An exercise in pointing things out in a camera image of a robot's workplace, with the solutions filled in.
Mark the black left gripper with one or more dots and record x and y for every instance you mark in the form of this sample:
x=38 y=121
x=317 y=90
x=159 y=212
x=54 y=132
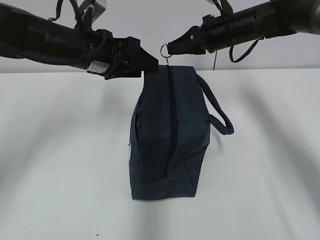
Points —
x=119 y=57

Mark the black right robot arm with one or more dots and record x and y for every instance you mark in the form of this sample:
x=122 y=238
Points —
x=275 y=18

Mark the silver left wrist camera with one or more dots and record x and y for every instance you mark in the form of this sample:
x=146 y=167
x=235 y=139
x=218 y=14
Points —
x=98 y=6

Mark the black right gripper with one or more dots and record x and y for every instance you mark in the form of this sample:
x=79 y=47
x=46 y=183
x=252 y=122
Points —
x=214 y=34

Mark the dark navy lunch bag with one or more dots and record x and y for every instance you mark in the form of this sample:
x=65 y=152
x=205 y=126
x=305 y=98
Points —
x=170 y=133

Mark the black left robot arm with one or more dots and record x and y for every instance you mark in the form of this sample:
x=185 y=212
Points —
x=26 y=36

